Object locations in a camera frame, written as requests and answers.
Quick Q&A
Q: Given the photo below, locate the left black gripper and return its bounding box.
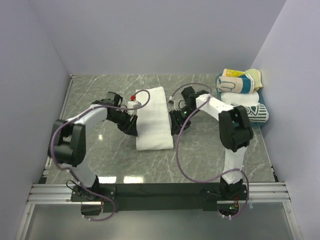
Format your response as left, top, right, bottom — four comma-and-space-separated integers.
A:
108, 108, 138, 137

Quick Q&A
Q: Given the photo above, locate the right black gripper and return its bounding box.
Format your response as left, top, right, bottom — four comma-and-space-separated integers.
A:
169, 105, 201, 136

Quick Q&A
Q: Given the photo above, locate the white terry towel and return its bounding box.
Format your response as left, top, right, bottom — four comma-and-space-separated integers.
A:
136, 86, 174, 151

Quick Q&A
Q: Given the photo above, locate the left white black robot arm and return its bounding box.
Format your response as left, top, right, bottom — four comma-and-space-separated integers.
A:
48, 91, 143, 201

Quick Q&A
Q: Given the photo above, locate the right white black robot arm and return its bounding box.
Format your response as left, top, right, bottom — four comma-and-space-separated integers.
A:
169, 86, 253, 200

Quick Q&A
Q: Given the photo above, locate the yellow patterned rolled towel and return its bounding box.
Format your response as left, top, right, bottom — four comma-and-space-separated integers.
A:
222, 68, 246, 78

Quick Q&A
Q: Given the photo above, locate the teal tray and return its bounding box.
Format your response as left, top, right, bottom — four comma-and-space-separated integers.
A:
215, 72, 269, 130

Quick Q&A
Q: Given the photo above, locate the beige teal rolled towel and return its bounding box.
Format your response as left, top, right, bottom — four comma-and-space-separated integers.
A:
216, 74, 255, 94

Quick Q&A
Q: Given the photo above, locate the black white striped rolled towel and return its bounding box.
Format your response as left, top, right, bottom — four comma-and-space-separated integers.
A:
245, 103, 269, 123

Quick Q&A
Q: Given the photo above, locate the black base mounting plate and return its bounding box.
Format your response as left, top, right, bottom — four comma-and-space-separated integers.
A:
70, 182, 248, 216

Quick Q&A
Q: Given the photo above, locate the pale yellow rolled towel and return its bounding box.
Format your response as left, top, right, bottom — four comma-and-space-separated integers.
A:
245, 68, 263, 91

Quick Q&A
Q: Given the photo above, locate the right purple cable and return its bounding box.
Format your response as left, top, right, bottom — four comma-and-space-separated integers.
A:
169, 82, 250, 219

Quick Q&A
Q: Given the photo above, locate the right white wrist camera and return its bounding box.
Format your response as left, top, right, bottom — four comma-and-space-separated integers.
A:
168, 96, 181, 111

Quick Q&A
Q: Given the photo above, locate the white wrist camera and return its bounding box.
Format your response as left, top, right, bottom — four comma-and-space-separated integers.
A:
127, 94, 141, 111
168, 96, 181, 111

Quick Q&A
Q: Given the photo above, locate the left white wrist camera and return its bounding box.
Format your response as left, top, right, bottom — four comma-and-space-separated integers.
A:
127, 94, 141, 111

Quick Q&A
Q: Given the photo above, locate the aluminium rail frame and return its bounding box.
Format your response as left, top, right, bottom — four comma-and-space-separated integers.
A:
16, 74, 302, 240

